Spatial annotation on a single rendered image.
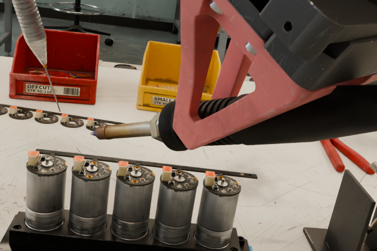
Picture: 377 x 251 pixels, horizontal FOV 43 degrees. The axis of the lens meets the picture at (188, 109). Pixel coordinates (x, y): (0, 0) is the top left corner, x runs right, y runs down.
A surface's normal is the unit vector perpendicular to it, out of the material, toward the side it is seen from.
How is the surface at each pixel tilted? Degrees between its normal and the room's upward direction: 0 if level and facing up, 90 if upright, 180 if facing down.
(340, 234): 90
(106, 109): 0
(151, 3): 90
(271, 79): 108
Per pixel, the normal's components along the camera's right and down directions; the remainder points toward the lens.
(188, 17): -0.81, 0.38
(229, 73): -0.65, 0.12
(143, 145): 0.14, -0.93
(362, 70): 0.55, 0.75
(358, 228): -0.99, -0.10
